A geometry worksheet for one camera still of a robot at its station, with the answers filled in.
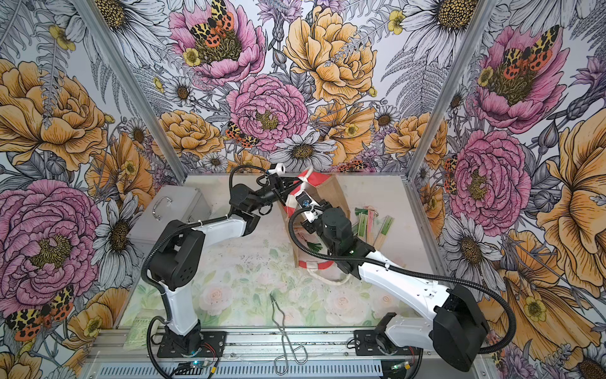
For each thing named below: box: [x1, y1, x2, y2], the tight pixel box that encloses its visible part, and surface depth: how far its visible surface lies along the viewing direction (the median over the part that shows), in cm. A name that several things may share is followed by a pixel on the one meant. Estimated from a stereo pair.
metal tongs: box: [269, 292, 308, 376], surface depth 76 cm
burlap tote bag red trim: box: [277, 168, 351, 271], surface depth 75 cm
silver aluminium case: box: [126, 185, 212, 260], surface depth 91 cm
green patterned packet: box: [123, 315, 151, 346], surface depth 76 cm
